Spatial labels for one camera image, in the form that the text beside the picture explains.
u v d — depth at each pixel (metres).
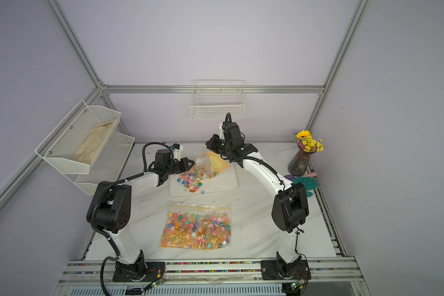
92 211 0.50
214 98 0.95
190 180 1.01
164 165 0.77
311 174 1.02
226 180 1.01
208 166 0.90
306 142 0.88
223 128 0.66
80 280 0.72
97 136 0.82
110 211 0.50
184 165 0.85
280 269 0.66
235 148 0.65
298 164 0.98
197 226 0.85
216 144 0.73
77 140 0.78
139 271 0.66
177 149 0.88
